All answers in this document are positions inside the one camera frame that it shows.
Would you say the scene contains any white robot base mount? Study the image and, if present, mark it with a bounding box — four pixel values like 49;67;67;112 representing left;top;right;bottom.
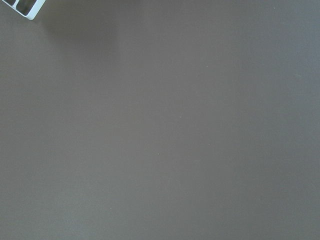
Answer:
2;0;46;21

